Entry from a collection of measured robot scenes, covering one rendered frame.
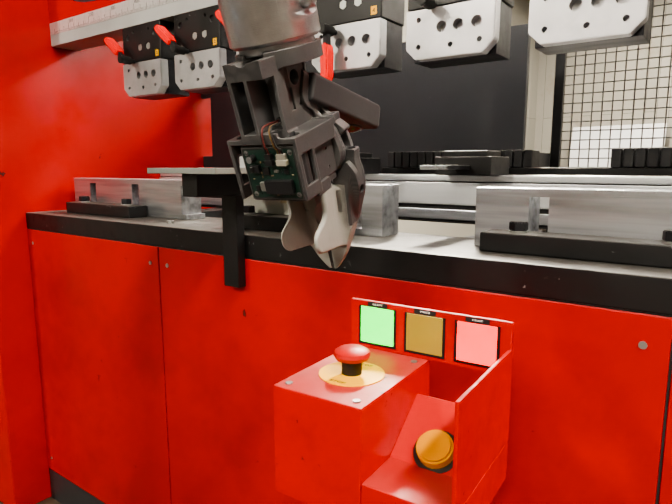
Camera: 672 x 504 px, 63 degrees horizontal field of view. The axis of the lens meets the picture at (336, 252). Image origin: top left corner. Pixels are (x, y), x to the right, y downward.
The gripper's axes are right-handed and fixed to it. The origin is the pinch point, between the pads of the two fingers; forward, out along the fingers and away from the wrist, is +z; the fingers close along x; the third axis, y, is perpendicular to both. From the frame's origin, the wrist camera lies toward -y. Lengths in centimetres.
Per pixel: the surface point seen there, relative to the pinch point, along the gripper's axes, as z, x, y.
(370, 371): 14.4, 1.5, 0.4
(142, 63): -16, -83, -54
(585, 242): 13.5, 18.4, -31.8
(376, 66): -10, -18, -49
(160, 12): -26, -76, -58
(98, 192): 15, -109, -47
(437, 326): 12.8, 6.5, -7.3
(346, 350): 10.9, 0.0, 1.8
